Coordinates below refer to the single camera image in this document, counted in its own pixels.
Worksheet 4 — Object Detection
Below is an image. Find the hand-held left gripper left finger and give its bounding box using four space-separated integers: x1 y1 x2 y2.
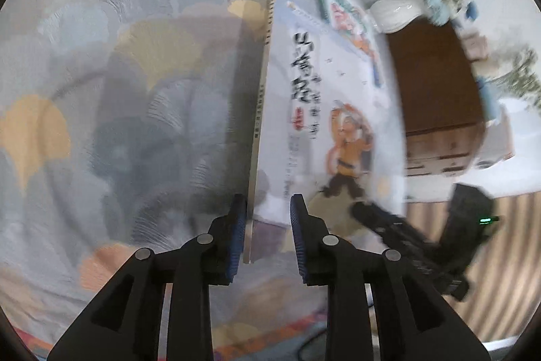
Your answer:
48 194 249 361

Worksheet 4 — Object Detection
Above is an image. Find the white book with orange figure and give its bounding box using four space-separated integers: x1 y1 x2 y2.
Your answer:
243 0 407 265

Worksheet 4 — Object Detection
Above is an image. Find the brown striped cloth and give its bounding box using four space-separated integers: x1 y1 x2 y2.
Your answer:
406 196 541 342

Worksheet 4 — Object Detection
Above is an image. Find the white appliance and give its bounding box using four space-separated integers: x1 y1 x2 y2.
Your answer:
475 101 515 169

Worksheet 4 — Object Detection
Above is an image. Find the brown wooden cabinet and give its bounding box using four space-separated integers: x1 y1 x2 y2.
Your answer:
386 18 487 179

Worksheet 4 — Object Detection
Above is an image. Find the white ribbed vase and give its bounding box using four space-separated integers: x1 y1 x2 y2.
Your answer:
370 0 424 34

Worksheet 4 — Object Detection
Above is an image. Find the blue tissue box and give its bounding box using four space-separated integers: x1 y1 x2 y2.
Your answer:
477 77 503 120

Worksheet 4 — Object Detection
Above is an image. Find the small-leaved green plant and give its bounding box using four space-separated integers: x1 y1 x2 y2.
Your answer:
499 48 541 110

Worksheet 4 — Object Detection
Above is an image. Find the grey fan-pattern mat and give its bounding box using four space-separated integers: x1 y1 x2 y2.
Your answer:
0 0 410 361

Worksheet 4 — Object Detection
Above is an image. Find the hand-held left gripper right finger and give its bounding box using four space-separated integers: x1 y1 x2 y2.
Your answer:
289 194 493 361

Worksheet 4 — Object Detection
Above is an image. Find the pink container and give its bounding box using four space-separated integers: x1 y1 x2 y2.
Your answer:
460 30 487 61

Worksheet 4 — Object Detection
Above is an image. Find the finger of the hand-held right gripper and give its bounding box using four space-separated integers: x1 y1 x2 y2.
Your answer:
350 200 440 264

